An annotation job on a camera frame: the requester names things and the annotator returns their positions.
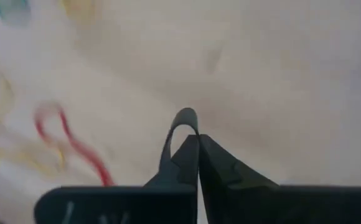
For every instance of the wide black rubber band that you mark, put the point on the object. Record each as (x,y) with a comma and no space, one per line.
(183,113)

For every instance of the teal rubber band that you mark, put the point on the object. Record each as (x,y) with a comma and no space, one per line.
(12,12)

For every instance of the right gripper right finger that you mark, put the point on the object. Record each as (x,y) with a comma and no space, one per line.
(261,205)

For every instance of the red rubber band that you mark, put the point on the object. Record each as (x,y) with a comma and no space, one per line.
(84,149)

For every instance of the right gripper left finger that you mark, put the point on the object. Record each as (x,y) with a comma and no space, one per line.
(168,202)

